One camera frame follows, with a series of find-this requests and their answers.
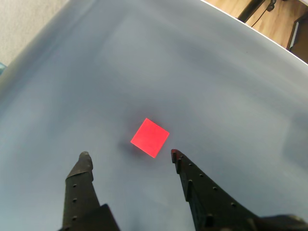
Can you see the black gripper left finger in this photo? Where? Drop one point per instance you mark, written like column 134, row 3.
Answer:
column 78, row 192

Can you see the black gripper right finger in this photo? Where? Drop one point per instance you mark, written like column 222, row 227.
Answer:
column 211, row 207

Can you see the black stand leg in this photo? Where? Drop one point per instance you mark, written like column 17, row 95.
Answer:
column 250, row 10

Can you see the grey table mat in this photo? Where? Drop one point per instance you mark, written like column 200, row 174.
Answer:
column 168, row 72

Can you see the red cube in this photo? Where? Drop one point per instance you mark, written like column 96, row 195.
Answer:
column 150, row 138

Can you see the dark cabinet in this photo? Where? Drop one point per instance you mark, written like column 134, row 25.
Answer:
column 300, row 36

